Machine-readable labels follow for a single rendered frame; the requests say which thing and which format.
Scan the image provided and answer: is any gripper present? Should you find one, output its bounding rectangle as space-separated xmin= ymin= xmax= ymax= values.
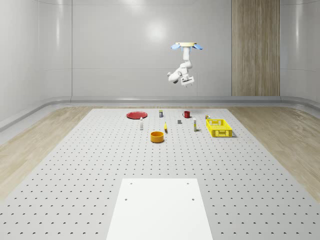
xmin=180 ymin=75 xmax=195 ymax=89

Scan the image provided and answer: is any red plate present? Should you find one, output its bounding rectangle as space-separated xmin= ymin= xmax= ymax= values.
xmin=126 ymin=111 xmax=149 ymax=120

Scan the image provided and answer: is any yellow bowl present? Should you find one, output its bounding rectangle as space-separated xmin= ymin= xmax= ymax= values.
xmin=150 ymin=131 xmax=165 ymax=144

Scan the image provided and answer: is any drone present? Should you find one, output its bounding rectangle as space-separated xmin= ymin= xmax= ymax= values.
xmin=170 ymin=41 xmax=204 ymax=52

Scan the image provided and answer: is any yellow basket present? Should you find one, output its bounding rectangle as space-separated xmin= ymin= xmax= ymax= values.
xmin=205 ymin=118 xmax=233 ymax=138

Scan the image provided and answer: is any white board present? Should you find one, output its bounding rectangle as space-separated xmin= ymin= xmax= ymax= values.
xmin=106 ymin=178 xmax=214 ymax=240

